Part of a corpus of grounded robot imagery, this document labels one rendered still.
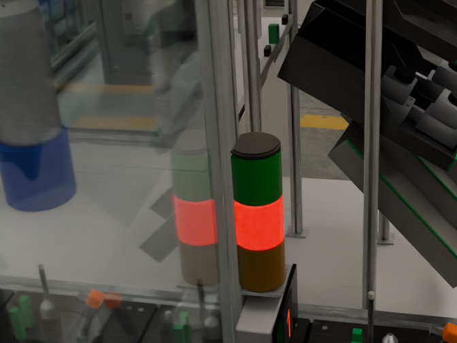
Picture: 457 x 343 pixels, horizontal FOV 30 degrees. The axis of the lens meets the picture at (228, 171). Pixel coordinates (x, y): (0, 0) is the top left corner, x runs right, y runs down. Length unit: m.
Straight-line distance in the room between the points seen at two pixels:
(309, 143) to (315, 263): 2.40
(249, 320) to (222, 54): 0.27
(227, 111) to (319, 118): 3.46
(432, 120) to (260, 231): 0.51
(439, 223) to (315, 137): 2.67
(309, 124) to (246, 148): 3.38
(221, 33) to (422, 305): 0.87
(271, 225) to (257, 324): 0.10
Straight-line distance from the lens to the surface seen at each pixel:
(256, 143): 0.80
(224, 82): 0.77
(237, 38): 2.77
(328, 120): 4.21
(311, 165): 3.79
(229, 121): 0.78
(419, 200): 1.40
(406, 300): 1.53
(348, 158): 1.27
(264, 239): 0.83
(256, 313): 0.87
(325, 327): 1.28
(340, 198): 1.82
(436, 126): 1.28
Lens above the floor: 1.77
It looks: 28 degrees down
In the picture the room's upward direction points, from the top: 4 degrees counter-clockwise
